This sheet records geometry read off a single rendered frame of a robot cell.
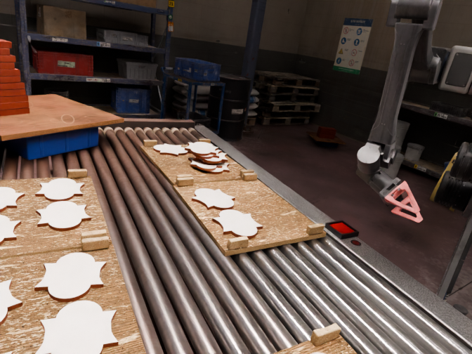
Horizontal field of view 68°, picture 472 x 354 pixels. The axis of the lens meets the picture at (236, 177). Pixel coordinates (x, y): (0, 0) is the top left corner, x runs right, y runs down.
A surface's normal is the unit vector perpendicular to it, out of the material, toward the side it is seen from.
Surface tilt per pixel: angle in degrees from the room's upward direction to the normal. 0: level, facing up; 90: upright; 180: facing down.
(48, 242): 0
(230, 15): 90
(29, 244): 0
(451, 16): 90
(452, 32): 90
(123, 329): 0
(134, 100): 90
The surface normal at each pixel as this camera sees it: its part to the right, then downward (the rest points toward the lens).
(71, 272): 0.15, -0.92
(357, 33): -0.82, 0.10
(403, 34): -0.59, 0.34
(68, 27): 0.67, 0.32
